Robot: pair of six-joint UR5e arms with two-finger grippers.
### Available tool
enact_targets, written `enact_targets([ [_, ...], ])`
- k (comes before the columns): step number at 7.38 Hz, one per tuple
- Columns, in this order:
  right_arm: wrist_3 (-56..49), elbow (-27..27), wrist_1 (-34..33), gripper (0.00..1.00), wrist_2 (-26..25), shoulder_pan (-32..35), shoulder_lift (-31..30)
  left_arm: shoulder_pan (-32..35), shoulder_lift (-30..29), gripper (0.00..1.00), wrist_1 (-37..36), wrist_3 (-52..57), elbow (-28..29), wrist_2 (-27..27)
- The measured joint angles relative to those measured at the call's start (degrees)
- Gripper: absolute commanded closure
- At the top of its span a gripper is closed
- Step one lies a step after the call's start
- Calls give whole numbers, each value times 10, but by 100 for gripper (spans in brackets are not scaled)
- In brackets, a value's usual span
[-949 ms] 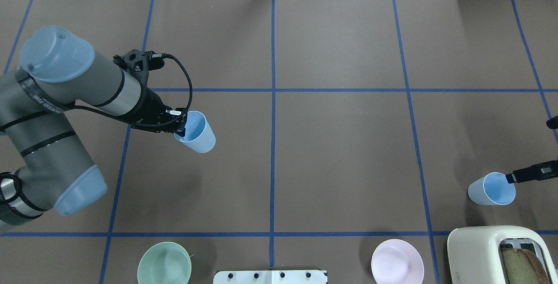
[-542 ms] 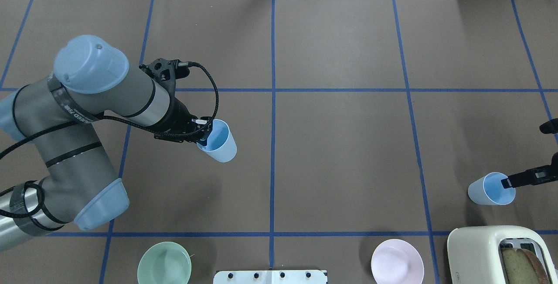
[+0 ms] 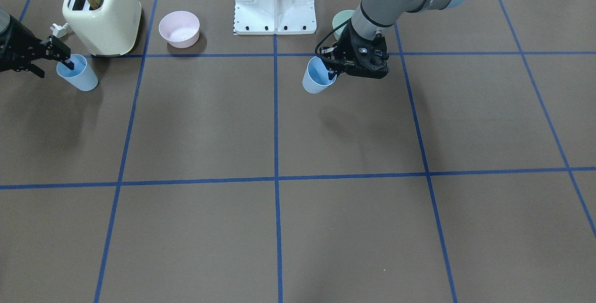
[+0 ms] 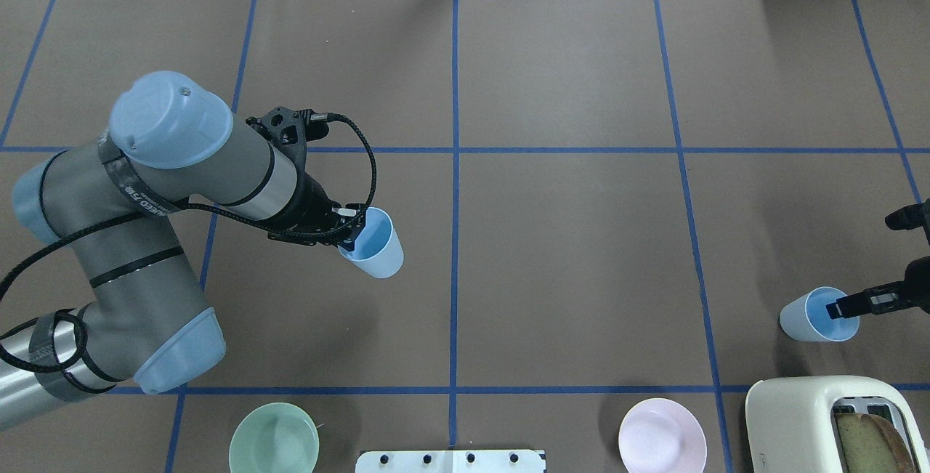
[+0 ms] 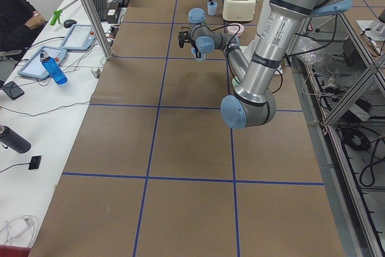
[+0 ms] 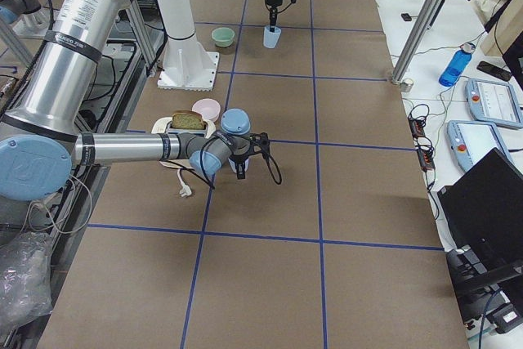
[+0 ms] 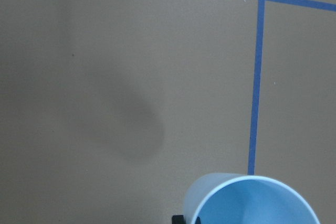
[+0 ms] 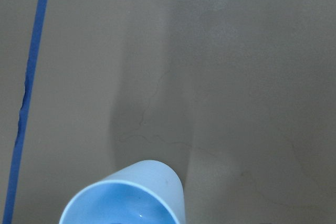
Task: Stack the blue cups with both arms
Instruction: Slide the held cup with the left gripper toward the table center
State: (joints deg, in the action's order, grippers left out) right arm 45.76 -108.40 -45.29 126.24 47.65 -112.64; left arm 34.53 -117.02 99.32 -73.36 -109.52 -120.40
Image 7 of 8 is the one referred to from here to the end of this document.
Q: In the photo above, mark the light blue cup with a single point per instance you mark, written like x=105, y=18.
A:
x=236, y=198

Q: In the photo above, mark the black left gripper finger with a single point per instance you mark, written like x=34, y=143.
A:
x=179, y=219

